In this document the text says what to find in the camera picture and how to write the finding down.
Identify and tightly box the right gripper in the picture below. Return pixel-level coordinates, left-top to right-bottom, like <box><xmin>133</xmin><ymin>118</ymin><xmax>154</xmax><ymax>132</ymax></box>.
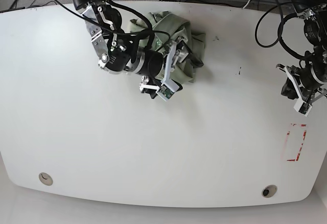
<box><xmin>137</xmin><ymin>38</ymin><xmax>204</xmax><ymax>101</ymax></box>

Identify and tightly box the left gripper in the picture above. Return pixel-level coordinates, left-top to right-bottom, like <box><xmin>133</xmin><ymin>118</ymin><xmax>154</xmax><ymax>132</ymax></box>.
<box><xmin>276</xmin><ymin>64</ymin><xmax>326</xmax><ymax>104</ymax></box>

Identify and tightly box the green t-shirt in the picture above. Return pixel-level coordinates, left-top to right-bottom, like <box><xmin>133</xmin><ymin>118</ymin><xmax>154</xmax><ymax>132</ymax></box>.
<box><xmin>145</xmin><ymin>11</ymin><xmax>206</xmax><ymax>84</ymax></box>

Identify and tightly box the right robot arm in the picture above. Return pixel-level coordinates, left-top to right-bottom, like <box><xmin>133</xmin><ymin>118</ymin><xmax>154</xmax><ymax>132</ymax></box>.
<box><xmin>72</xmin><ymin>0</ymin><xmax>205</xmax><ymax>101</ymax></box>

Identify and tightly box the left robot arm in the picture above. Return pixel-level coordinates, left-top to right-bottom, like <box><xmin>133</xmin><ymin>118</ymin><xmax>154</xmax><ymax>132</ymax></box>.
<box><xmin>276</xmin><ymin>0</ymin><xmax>326</xmax><ymax>107</ymax></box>

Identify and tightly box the red tape rectangle marking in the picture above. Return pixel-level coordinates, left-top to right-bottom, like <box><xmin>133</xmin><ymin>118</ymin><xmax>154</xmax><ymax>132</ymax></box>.
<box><xmin>283</xmin><ymin>123</ymin><xmax>307</xmax><ymax>162</ymax></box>

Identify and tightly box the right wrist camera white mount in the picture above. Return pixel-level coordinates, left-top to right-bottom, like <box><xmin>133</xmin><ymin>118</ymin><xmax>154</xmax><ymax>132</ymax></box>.
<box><xmin>161</xmin><ymin>41</ymin><xmax>177</xmax><ymax>91</ymax></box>

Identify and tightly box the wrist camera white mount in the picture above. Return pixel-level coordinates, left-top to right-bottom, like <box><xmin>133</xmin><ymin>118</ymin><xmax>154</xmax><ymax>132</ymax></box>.
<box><xmin>161</xmin><ymin>41</ymin><xmax>177</xmax><ymax>91</ymax></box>
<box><xmin>284</xmin><ymin>66</ymin><xmax>312</xmax><ymax>117</ymax></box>

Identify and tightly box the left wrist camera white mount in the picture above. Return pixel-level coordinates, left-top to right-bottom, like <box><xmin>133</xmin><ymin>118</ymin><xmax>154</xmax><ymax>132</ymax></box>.
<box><xmin>284</xmin><ymin>66</ymin><xmax>312</xmax><ymax>117</ymax></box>

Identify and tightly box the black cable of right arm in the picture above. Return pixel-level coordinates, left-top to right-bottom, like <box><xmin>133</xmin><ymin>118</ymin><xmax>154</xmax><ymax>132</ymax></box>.
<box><xmin>33</xmin><ymin>0</ymin><xmax>174</xmax><ymax>56</ymax></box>

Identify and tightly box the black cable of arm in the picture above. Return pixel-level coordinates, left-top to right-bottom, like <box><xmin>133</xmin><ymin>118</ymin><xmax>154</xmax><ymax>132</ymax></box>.
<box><xmin>254</xmin><ymin>0</ymin><xmax>317</xmax><ymax>61</ymax></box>
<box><xmin>33</xmin><ymin>0</ymin><xmax>174</xmax><ymax>56</ymax></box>

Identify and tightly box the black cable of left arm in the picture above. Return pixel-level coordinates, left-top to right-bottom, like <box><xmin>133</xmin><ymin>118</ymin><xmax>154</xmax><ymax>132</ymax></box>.
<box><xmin>254</xmin><ymin>0</ymin><xmax>317</xmax><ymax>61</ymax></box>

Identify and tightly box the right table cable grommet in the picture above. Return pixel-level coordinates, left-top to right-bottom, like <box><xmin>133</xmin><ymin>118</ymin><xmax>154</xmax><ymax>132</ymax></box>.
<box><xmin>262</xmin><ymin>185</ymin><xmax>277</xmax><ymax>198</ymax></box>

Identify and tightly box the table cable grommet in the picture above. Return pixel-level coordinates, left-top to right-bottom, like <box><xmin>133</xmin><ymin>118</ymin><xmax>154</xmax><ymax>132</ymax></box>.
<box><xmin>262</xmin><ymin>185</ymin><xmax>277</xmax><ymax>198</ymax></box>
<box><xmin>38</xmin><ymin>172</ymin><xmax>53</xmax><ymax>186</ymax></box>

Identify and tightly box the left table cable grommet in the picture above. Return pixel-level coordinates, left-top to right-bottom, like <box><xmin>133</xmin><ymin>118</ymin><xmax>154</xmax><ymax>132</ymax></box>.
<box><xmin>38</xmin><ymin>172</ymin><xmax>53</xmax><ymax>186</ymax></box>

